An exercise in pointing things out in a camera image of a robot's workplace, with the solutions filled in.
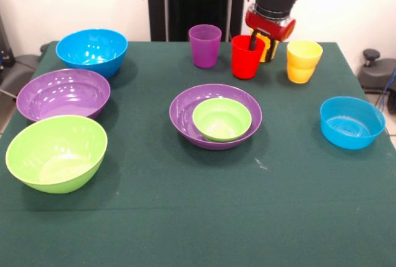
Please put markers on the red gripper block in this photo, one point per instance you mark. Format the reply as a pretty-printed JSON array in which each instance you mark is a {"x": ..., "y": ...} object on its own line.
[{"x": 269, "y": 27}]

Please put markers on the red cup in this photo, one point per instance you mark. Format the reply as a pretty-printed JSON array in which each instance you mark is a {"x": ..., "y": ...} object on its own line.
[{"x": 246, "y": 63}]

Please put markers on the small green bowl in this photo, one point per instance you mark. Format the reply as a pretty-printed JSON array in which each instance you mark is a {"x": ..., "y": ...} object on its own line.
[{"x": 222, "y": 120}]

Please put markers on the purple bowl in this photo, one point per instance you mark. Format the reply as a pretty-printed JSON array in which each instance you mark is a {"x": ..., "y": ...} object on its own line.
[
  {"x": 182, "y": 109},
  {"x": 63, "y": 94}
]

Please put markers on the yellow cup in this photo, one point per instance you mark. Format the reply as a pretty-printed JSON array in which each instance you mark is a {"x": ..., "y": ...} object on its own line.
[
  {"x": 263, "y": 55},
  {"x": 304, "y": 63}
]

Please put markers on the purple cup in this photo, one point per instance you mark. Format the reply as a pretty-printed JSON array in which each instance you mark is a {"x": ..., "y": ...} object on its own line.
[{"x": 205, "y": 47}]

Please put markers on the small blue bowl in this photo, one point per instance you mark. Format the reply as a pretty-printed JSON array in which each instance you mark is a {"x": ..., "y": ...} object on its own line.
[{"x": 352, "y": 121}]

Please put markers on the dark green tablecloth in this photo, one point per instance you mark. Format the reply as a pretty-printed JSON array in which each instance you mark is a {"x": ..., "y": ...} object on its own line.
[{"x": 198, "y": 202}]

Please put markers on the large blue bowl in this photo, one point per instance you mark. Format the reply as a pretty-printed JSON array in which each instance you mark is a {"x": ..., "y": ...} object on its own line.
[{"x": 92, "y": 53}]

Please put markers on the large green bowl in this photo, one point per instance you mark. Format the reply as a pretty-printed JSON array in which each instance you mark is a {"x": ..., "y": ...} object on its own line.
[{"x": 57, "y": 155}]

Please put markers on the black equipment rack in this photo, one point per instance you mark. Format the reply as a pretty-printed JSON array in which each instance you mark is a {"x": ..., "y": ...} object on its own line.
[{"x": 3, "y": 47}]

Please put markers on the grey pedestal foot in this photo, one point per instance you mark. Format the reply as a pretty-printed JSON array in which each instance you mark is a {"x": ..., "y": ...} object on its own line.
[
  {"x": 376, "y": 70},
  {"x": 18, "y": 69}
]

